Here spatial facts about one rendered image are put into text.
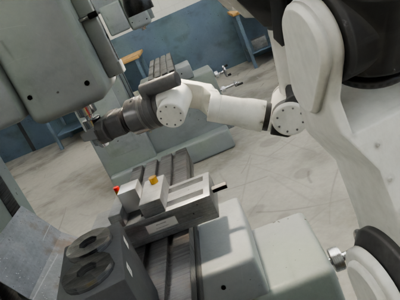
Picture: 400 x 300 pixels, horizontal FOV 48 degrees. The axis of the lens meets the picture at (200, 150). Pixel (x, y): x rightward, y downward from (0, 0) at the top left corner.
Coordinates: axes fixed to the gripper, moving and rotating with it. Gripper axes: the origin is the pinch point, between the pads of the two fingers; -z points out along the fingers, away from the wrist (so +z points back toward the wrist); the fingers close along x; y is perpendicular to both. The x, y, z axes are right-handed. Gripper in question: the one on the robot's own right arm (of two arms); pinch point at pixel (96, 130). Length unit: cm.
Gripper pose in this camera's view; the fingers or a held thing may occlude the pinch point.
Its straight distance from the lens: 114.8
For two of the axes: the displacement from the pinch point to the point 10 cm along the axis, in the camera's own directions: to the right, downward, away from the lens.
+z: 8.9, -2.7, -3.8
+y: 4.0, 8.6, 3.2
